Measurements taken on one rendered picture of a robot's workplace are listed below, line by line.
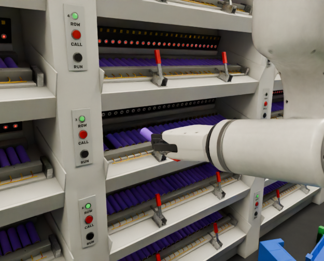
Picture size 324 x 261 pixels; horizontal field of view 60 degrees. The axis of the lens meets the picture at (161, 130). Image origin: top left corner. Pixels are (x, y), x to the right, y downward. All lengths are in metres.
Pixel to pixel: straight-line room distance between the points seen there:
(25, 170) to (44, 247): 0.20
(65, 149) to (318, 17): 0.49
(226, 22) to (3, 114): 0.64
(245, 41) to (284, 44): 0.72
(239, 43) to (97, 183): 0.71
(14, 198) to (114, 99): 0.29
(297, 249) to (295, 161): 1.08
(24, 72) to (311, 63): 0.51
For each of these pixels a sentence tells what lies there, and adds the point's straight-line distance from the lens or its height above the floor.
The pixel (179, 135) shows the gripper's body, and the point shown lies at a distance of 0.47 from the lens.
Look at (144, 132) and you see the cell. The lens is 0.62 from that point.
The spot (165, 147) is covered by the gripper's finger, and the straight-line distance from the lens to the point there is 0.49.
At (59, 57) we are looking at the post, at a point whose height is 0.79.
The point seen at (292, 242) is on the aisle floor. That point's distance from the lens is 1.47.
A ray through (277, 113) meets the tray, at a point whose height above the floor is 0.56.
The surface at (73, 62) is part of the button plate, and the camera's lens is 0.60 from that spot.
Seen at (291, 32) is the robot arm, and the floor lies 0.81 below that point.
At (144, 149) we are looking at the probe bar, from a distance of 0.77.
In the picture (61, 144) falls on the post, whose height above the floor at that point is 0.62.
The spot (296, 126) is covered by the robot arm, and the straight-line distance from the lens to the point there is 0.38.
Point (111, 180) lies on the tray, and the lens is 0.69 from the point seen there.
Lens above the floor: 0.78
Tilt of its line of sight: 14 degrees down
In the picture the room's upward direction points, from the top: straight up
